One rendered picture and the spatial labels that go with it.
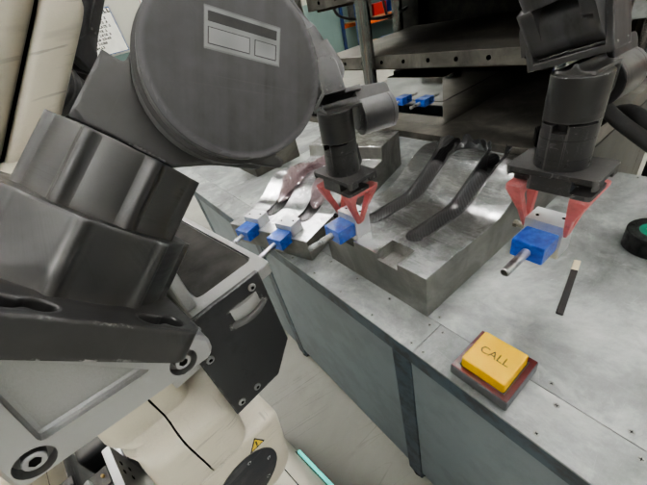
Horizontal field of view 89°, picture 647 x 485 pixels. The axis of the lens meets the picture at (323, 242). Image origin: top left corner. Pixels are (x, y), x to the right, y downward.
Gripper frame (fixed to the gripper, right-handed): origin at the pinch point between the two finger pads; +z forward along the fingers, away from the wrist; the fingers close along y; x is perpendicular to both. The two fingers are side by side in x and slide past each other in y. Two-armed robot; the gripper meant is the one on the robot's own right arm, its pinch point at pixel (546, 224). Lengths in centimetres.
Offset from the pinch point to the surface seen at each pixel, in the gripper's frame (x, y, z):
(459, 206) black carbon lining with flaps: -7.8, 18.2, 6.8
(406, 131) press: -58, 74, 15
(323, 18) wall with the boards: -480, 656, -21
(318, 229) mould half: 12.4, 40.5, 10.1
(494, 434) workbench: 14.4, -4.4, 32.8
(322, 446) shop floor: 30, 44, 96
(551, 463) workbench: 20.0, -12.7, 17.9
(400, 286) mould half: 13.4, 15.6, 11.8
